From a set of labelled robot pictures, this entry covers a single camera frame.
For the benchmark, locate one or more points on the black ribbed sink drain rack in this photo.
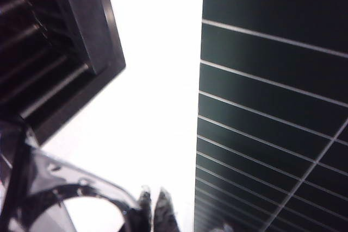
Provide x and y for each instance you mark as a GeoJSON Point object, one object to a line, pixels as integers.
{"type": "Point", "coordinates": [38, 52]}

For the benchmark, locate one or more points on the black undermount kitchen sink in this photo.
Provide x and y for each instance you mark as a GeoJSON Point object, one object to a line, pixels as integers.
{"type": "Point", "coordinates": [108, 33]}

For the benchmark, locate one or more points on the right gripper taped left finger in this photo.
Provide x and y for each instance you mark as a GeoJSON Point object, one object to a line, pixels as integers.
{"type": "Point", "coordinates": [144, 210]}

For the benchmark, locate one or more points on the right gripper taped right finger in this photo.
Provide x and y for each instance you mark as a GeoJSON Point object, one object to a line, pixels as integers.
{"type": "Point", "coordinates": [166, 213]}

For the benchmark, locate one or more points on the clear glass mug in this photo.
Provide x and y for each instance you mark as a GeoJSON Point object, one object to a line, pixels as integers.
{"type": "Point", "coordinates": [49, 188]}

